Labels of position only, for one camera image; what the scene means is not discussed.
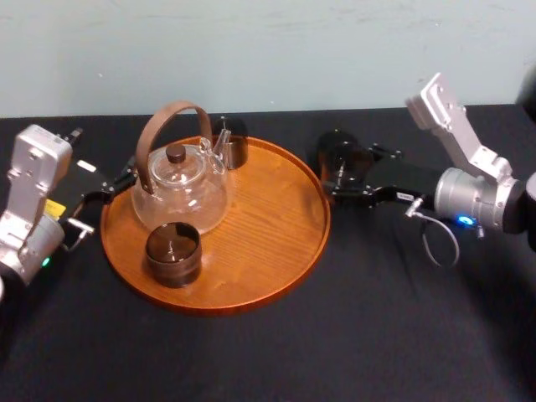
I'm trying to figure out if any black table cloth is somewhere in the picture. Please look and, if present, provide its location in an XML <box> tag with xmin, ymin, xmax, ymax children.
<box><xmin>0</xmin><ymin>104</ymin><xmax>536</xmax><ymax>402</ymax></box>

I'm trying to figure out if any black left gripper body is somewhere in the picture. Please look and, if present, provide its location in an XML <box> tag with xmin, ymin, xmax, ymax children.
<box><xmin>44</xmin><ymin>157</ymin><xmax>115</xmax><ymax>249</ymax></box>

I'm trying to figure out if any right gripper thin cable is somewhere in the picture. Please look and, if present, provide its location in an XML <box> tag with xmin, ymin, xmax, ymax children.
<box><xmin>405</xmin><ymin>199</ymin><xmax>461</xmax><ymax>269</ymax></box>

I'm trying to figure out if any dark smoked glass cup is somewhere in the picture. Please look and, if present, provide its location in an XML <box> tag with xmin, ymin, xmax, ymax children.
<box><xmin>316</xmin><ymin>130</ymin><xmax>375</xmax><ymax>192</ymax></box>
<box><xmin>144</xmin><ymin>221</ymin><xmax>204</xmax><ymax>290</ymax></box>
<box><xmin>212</xmin><ymin>117</ymin><xmax>250</xmax><ymax>171</ymax></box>

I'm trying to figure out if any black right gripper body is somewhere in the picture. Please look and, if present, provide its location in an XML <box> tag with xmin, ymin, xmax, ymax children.
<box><xmin>369</xmin><ymin>156</ymin><xmax>441</xmax><ymax>207</ymax></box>

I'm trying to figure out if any round wooden tray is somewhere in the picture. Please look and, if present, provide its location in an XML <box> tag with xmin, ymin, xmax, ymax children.
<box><xmin>100</xmin><ymin>134</ymin><xmax>332</xmax><ymax>317</ymax></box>

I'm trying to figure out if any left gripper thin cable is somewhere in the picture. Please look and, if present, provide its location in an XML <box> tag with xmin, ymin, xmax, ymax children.
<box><xmin>61</xmin><ymin>216</ymin><xmax>95</xmax><ymax>252</ymax></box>

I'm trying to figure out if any glass teapot with brown handle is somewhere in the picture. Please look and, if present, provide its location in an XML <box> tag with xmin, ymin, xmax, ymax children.
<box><xmin>131</xmin><ymin>100</ymin><xmax>234</xmax><ymax>235</ymax></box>

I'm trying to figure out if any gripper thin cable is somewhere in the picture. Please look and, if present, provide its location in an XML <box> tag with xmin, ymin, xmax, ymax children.
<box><xmin>405</xmin><ymin>199</ymin><xmax>461</xmax><ymax>269</ymax></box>
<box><xmin>61</xmin><ymin>216</ymin><xmax>95</xmax><ymax>252</ymax></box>

